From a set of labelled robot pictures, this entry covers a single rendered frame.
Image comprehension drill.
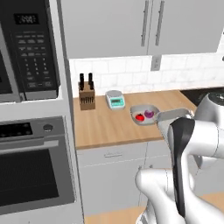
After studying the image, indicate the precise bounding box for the grey vegetable container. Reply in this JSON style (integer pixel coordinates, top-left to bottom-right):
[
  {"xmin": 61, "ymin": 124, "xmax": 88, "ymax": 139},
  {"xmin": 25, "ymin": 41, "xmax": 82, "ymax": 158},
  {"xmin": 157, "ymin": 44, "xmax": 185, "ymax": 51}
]
[{"xmin": 129, "ymin": 104, "xmax": 161, "ymax": 127}]

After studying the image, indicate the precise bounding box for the purple onion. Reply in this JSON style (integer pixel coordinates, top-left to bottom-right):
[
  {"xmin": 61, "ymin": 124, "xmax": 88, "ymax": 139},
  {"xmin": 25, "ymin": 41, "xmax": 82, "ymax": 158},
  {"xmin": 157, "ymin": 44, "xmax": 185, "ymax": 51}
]
[{"xmin": 144, "ymin": 108, "xmax": 156, "ymax": 119}]

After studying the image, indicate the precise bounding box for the grey meat container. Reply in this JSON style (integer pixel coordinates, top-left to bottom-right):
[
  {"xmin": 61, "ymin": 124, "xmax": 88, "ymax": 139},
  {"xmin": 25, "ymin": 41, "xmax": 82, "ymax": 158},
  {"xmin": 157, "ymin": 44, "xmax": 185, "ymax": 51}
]
[{"xmin": 156, "ymin": 108, "xmax": 195, "ymax": 133}]

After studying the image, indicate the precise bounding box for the white and teal kitchen scale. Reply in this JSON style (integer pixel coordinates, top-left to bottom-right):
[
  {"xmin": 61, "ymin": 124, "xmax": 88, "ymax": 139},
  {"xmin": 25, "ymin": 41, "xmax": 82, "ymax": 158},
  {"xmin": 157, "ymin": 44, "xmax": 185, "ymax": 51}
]
[{"xmin": 105, "ymin": 89, "xmax": 127, "ymax": 111}]

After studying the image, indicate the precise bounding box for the wooden knife block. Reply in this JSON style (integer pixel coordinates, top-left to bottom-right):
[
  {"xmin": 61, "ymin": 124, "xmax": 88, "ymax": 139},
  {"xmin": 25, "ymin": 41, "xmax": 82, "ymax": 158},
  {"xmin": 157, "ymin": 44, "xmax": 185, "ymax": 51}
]
[{"xmin": 78, "ymin": 81, "xmax": 96, "ymax": 111}]

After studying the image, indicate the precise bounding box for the grey drawer front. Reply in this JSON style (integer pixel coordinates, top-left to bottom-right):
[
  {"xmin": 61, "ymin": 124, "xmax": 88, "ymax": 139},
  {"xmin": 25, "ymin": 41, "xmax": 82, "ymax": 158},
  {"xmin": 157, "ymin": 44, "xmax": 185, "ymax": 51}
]
[
  {"xmin": 145, "ymin": 139, "xmax": 173, "ymax": 165},
  {"xmin": 75, "ymin": 142, "xmax": 149, "ymax": 168}
]

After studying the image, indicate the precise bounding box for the round steel oven knob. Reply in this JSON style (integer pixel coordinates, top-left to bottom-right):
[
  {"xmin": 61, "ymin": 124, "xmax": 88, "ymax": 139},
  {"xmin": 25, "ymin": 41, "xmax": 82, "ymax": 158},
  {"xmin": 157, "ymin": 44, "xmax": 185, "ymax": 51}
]
[{"xmin": 42, "ymin": 123, "xmax": 54, "ymax": 132}]

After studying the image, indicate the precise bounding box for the grey base cupboard door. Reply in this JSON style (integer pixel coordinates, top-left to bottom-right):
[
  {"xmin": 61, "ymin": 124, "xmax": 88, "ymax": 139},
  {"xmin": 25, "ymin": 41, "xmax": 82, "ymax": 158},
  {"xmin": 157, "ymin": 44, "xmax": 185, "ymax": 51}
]
[{"xmin": 77, "ymin": 162, "xmax": 147, "ymax": 217}]

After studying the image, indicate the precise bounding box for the black hob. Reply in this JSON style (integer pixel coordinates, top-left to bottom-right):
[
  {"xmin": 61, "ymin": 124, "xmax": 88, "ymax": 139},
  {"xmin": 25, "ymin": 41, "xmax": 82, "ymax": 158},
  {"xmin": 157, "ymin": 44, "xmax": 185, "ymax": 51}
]
[{"xmin": 179, "ymin": 87, "xmax": 224, "ymax": 107}]

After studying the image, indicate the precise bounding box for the steel built-in oven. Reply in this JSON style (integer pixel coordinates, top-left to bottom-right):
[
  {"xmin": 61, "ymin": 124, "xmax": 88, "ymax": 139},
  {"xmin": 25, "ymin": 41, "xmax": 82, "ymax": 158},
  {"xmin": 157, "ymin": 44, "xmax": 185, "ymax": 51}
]
[{"xmin": 0, "ymin": 115, "xmax": 76, "ymax": 216}]

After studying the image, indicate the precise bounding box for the black and steel microwave oven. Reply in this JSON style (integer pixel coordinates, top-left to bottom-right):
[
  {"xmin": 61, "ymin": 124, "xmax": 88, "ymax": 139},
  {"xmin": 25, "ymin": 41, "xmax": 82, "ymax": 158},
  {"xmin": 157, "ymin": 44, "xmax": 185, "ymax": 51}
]
[{"xmin": 0, "ymin": 0, "xmax": 61, "ymax": 103}]

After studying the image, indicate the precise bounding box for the black knife handle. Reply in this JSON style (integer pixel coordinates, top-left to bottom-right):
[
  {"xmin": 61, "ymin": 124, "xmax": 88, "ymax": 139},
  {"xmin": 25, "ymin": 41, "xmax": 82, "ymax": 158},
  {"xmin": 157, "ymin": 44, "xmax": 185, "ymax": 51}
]
[
  {"xmin": 87, "ymin": 72, "xmax": 95, "ymax": 90},
  {"xmin": 79, "ymin": 73, "xmax": 86, "ymax": 89}
]

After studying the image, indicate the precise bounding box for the steel drawer handle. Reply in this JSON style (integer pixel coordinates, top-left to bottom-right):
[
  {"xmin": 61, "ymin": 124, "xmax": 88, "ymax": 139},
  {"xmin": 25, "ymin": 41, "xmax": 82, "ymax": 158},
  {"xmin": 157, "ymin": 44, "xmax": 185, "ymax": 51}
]
[{"xmin": 103, "ymin": 151, "xmax": 123, "ymax": 158}]

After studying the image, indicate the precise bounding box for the grey wall socket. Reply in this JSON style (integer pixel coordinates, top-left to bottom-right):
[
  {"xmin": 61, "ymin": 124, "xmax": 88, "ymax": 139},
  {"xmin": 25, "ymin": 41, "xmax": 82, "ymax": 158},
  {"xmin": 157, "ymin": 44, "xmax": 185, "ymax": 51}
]
[{"xmin": 150, "ymin": 54, "xmax": 163, "ymax": 72}]

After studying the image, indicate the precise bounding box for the grey wall cupboard door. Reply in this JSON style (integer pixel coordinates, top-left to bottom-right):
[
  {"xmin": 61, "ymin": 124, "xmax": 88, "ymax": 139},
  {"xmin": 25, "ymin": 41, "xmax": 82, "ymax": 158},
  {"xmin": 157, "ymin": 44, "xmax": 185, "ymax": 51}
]
[
  {"xmin": 147, "ymin": 0, "xmax": 224, "ymax": 56},
  {"xmin": 59, "ymin": 0, "xmax": 153, "ymax": 60}
]

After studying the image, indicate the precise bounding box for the steel oven door handle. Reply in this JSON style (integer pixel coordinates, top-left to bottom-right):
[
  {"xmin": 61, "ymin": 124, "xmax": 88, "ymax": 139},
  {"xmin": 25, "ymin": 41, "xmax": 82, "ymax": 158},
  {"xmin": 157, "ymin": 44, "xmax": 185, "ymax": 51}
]
[{"xmin": 0, "ymin": 139, "xmax": 60, "ymax": 151}]

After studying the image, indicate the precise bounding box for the long steel cupboard handle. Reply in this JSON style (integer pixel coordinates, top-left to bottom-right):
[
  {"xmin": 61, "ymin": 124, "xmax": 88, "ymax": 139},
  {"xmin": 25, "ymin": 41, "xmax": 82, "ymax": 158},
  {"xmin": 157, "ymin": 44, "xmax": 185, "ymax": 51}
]
[
  {"xmin": 141, "ymin": 0, "xmax": 150, "ymax": 47},
  {"xmin": 155, "ymin": 0, "xmax": 165, "ymax": 47}
]

